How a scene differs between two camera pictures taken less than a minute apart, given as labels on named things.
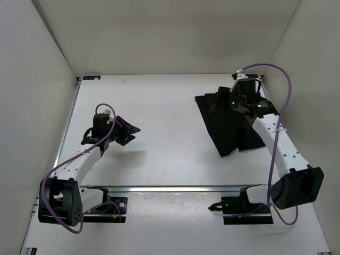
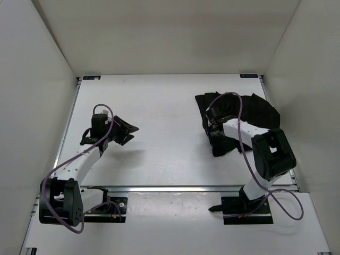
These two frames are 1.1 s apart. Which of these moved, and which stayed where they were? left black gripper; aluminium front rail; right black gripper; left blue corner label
Moved: right black gripper
Stayed: left blue corner label; aluminium front rail; left black gripper
